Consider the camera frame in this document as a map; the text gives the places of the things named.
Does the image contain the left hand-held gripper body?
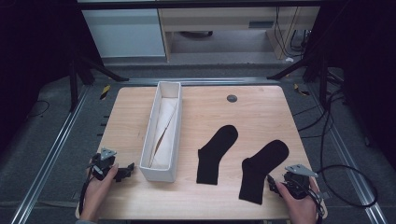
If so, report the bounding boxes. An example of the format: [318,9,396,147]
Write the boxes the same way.
[90,147,118,182]

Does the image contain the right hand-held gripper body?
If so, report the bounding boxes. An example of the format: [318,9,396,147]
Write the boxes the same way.
[281,163,319,201]

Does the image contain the black sock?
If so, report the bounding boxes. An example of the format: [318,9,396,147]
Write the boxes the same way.
[238,139,290,206]
[195,124,239,186]

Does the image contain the thin black floor cable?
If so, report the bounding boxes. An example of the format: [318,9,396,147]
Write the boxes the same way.
[26,99,51,119]

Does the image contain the person's right hand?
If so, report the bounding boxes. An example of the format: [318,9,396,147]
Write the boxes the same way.
[275,177,323,224]

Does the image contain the person's left hand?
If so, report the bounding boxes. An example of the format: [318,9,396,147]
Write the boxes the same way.
[79,163,120,222]

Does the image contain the black floor cables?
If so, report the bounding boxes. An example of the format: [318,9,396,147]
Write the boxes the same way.
[292,88,347,140]

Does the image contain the yellow black tape strip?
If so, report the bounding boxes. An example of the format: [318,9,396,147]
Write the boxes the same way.
[99,84,112,101]
[293,82,311,97]

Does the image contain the looped black floor cable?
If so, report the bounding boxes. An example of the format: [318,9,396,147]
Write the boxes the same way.
[316,90,379,209]

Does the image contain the white cloth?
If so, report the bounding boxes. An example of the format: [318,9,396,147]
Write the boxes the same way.
[148,97,179,171]

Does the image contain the long white storage box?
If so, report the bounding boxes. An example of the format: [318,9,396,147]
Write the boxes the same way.
[138,80,184,184]

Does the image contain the left hand-held gripper cable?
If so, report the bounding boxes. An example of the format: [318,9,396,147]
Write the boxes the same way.
[78,161,95,217]

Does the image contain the black metal stand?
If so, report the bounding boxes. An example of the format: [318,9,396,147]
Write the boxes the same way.
[266,46,332,108]
[68,46,130,113]

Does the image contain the black cables under desk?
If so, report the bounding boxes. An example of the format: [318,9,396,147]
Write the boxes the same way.
[275,7,313,59]

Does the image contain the silver floor rail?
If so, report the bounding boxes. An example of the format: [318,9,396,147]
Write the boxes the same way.
[10,85,92,224]
[307,85,389,224]

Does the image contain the white cabinet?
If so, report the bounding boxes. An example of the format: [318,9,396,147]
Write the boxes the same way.
[81,8,167,59]

